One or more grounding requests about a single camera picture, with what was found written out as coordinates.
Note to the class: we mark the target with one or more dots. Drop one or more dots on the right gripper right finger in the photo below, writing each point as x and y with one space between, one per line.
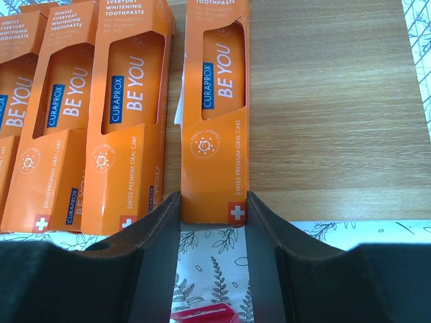
297 278

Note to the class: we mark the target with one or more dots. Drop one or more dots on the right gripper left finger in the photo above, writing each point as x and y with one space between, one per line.
127 277

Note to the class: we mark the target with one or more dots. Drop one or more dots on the orange toothpaste box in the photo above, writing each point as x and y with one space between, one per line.
216 111
47 185
127 115
22 35

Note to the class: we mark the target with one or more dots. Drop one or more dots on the pink toothpaste box upper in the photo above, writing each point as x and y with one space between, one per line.
215 313

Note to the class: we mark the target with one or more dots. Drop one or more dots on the white wire wooden shelf rack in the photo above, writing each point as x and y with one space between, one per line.
338 130

